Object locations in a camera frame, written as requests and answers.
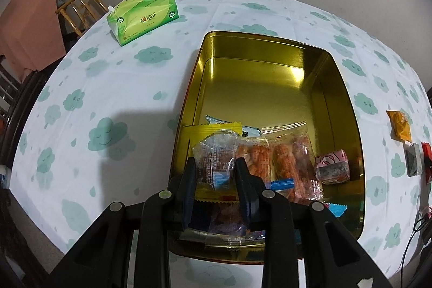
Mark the grey snack packet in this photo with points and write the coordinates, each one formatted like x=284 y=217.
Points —
x=413 y=159

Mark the green tissue pack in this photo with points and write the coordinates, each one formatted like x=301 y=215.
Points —
x=145 y=16

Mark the cloud print tablecloth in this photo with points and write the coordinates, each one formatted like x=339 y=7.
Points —
x=118 y=89

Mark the light blue snack packet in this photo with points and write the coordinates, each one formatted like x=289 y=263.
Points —
x=217 y=120

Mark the blue and silver snack packet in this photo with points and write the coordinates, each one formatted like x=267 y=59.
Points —
x=202 y=220

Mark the clear packet of orange snacks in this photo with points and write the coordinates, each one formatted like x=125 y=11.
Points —
x=290 y=166

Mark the yellow snack packet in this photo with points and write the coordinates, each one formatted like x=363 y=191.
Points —
x=202 y=132

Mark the clear packet of brown snack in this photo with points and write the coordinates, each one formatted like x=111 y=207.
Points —
x=216 y=159

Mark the red snack packet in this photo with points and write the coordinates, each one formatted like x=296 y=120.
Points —
x=427 y=156

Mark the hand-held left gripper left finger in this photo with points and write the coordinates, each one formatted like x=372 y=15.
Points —
x=187 y=200

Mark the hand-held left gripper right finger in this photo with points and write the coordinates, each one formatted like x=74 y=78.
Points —
x=248 y=203

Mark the orange snack packet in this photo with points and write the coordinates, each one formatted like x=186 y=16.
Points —
x=400 y=124

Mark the pink wrapped cake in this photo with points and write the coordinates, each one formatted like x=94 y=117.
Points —
x=332 y=166

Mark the blue white candy packet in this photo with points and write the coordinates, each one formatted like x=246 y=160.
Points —
x=337 y=208
x=283 y=185

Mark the dark wooden bench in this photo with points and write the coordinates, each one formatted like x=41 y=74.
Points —
x=17 y=95

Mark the pink cloth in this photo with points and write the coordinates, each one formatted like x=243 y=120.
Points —
x=30 y=24

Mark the wooden chair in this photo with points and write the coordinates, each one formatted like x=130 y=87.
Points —
x=81 y=8

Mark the gold metal tin box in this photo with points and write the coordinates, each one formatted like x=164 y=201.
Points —
x=263 y=78

